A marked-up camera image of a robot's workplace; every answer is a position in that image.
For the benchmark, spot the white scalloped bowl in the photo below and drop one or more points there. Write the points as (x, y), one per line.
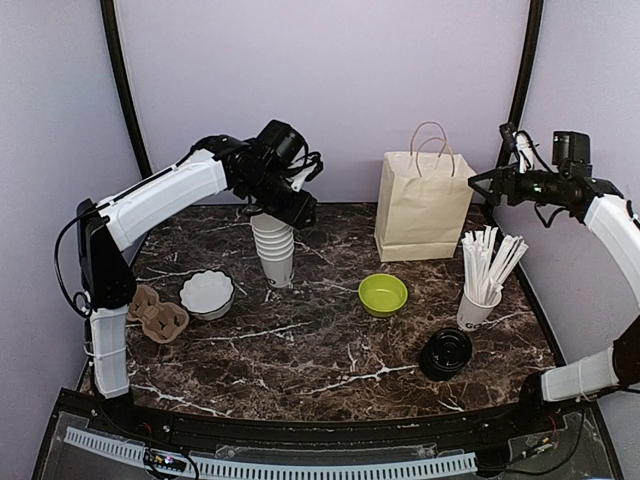
(208, 295)

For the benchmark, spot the stack of white paper cups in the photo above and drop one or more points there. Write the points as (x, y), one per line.
(274, 243)

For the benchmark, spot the left black frame post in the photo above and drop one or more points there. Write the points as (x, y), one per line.
(123, 88)

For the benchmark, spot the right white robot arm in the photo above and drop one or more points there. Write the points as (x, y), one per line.
(609, 217)

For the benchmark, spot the black table edge rail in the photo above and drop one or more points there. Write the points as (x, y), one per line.
(476, 429)

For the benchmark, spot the black frame post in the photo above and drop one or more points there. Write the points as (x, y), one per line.
(123, 88)
(530, 43)

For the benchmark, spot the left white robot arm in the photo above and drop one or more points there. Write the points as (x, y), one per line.
(268, 170)

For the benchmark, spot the beige paper bag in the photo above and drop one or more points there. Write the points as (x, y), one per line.
(423, 202)

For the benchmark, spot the green bowl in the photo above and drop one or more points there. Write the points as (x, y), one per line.
(382, 295)

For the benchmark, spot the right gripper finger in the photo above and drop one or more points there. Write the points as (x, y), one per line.
(488, 176)
(485, 189)

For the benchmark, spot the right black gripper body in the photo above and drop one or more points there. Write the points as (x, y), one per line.
(520, 194)

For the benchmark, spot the bundle of wrapped straws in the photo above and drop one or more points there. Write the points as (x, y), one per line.
(488, 261)

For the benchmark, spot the right black frame post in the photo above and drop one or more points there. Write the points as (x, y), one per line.
(530, 43)

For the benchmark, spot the white cup holding straws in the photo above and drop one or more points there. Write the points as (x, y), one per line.
(471, 314)

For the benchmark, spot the grey slotted cable duct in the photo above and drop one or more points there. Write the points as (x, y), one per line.
(243, 463)

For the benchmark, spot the stack of black lids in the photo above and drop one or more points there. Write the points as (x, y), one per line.
(445, 354)

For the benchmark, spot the brown cardboard cup carrier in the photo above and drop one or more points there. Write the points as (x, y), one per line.
(162, 322)

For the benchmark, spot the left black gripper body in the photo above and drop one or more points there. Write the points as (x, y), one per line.
(269, 196)

